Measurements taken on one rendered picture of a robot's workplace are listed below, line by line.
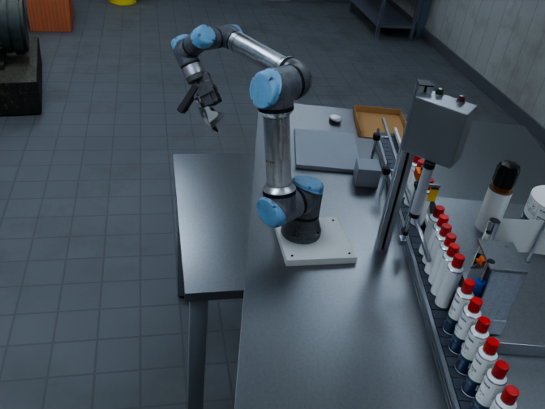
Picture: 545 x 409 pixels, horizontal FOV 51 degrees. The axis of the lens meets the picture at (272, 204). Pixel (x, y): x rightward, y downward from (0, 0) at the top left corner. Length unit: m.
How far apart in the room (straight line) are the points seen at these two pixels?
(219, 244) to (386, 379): 0.77
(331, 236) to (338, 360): 0.57
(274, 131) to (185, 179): 0.71
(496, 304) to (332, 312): 0.50
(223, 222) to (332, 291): 0.52
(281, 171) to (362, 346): 0.61
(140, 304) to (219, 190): 0.92
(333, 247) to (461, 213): 0.60
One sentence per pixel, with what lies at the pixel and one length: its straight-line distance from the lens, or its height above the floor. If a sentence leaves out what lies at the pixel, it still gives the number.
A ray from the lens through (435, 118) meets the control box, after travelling 1.82.
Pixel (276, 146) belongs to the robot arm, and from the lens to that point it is 1.86.
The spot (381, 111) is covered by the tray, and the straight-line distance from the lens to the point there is 3.23.
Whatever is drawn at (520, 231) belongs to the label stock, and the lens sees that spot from 2.21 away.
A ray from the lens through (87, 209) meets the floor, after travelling 3.72.
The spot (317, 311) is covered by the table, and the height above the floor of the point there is 0.83.
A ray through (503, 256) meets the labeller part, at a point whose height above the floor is 1.14.
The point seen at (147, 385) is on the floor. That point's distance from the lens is 2.72.
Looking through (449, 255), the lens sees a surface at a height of 1.06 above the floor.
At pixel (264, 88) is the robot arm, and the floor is 1.45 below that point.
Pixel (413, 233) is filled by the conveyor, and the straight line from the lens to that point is 2.24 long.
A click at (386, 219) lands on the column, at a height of 0.98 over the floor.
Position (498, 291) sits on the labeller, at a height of 1.06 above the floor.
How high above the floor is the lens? 2.16
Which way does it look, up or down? 35 degrees down
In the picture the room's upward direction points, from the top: 7 degrees clockwise
